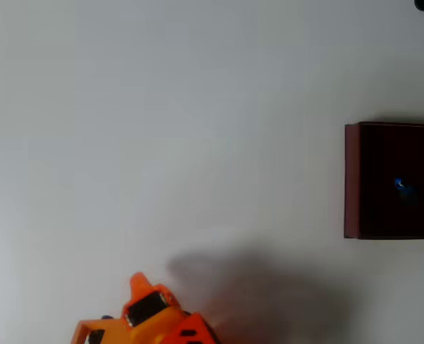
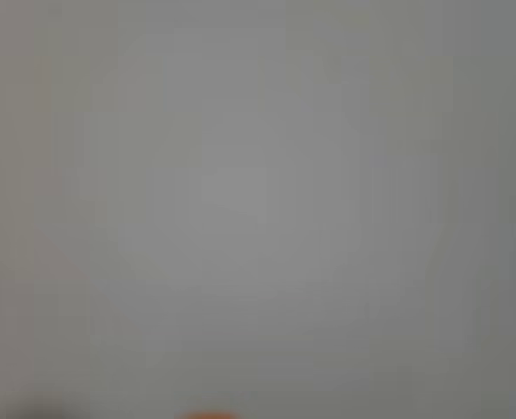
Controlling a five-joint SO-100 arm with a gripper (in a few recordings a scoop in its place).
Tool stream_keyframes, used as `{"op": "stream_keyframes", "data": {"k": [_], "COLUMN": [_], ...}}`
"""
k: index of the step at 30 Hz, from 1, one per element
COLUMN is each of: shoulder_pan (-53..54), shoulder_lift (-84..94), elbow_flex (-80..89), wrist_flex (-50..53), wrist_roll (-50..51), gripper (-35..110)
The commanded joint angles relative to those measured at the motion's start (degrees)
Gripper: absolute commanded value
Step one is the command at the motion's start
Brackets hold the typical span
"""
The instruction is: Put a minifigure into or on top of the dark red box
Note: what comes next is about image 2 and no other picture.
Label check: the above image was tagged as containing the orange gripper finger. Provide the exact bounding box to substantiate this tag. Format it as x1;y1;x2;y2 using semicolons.
181;409;244;419

